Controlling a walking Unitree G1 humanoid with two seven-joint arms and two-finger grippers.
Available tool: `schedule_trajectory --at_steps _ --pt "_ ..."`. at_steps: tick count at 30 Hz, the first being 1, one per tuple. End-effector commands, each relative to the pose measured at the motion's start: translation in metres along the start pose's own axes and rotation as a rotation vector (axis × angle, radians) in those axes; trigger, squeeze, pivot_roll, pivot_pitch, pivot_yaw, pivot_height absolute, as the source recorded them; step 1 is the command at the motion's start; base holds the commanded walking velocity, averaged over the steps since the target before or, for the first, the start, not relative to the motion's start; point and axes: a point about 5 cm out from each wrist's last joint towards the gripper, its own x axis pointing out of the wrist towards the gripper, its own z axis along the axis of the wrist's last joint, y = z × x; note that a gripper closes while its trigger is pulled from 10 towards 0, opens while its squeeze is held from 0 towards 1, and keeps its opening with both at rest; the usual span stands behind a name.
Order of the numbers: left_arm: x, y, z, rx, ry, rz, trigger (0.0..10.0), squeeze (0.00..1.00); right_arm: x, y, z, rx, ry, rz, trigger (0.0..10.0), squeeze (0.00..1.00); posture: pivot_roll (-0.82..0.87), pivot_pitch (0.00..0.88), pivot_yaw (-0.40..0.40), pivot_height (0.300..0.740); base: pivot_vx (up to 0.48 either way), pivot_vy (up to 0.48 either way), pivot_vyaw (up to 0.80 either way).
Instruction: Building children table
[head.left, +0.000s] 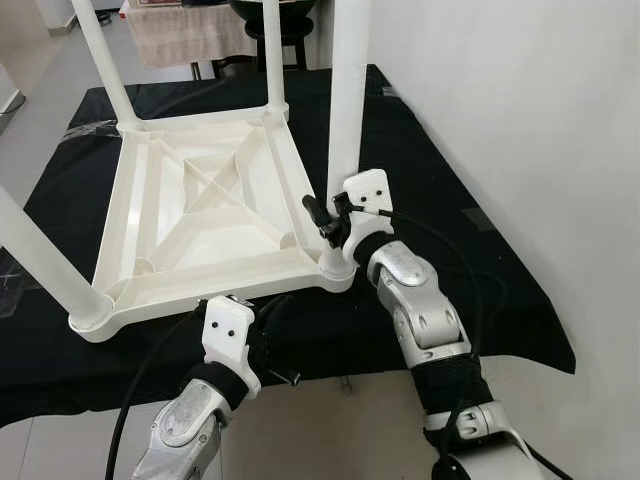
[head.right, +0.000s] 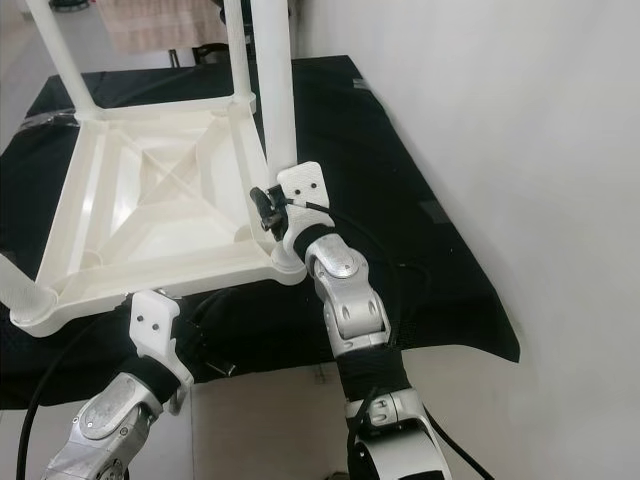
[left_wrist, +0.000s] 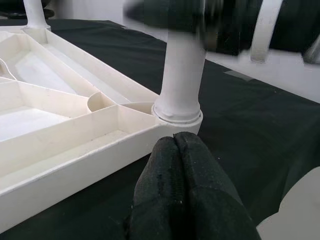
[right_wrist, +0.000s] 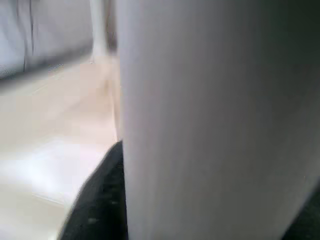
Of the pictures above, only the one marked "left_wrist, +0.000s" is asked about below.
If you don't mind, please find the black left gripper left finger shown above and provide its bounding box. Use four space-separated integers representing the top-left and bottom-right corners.
123 136 186 240

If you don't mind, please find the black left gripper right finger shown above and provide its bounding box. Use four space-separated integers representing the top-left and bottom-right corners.
174 131 262 240

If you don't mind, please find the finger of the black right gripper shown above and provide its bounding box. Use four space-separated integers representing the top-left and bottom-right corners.
123 0 201 34

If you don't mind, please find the white plastic table leg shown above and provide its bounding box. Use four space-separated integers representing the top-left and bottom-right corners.
152 26 206 125
23 0 52 30

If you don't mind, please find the white plastic children table top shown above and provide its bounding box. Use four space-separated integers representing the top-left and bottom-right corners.
0 24 203 232

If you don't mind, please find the clear tape strip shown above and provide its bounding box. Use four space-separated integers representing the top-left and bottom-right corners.
224 69 256 83

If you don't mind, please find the black tablecloth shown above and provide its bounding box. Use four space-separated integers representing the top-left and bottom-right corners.
0 18 320 240

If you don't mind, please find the black round stool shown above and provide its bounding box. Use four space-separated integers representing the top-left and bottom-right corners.
41 0 55 19

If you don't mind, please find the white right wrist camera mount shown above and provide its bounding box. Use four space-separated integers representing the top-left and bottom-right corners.
249 0 285 64

